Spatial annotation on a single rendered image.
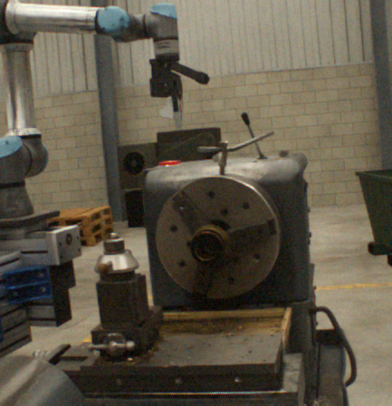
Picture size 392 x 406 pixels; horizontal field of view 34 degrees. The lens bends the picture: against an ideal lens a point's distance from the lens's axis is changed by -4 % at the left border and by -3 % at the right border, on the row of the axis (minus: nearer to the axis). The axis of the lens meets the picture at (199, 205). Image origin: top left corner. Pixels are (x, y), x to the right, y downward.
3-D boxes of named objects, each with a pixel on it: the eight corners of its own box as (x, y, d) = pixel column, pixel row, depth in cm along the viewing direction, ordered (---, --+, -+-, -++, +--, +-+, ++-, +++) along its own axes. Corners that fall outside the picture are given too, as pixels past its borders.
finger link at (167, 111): (162, 130, 191) (159, 99, 190) (182, 128, 190) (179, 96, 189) (159, 130, 188) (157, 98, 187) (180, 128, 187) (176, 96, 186)
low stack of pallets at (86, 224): (64, 236, 1045) (62, 209, 1041) (116, 233, 1033) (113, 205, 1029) (36, 250, 922) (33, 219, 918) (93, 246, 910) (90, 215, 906)
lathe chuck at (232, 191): (163, 286, 182) (166, 170, 178) (278, 294, 176) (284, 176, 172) (154, 294, 173) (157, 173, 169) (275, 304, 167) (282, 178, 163)
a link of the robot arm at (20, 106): (-3, 181, 197) (-22, -1, 192) (20, 178, 212) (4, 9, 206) (32, 178, 194) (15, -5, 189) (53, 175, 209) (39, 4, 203)
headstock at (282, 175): (187, 266, 248) (177, 161, 244) (315, 259, 239) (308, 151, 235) (144, 308, 190) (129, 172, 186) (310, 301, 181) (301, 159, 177)
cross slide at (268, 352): (69, 359, 129) (65, 337, 128) (285, 355, 120) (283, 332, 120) (33, 391, 112) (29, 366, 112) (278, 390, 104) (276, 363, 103)
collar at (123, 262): (102, 265, 120) (100, 249, 120) (144, 264, 119) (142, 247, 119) (88, 275, 113) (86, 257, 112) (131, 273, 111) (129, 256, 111)
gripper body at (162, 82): (157, 100, 194) (153, 60, 193) (185, 97, 193) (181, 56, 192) (150, 99, 187) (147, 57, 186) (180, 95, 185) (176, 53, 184)
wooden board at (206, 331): (151, 327, 169) (149, 312, 169) (291, 322, 162) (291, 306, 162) (116, 366, 140) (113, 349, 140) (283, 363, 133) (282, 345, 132)
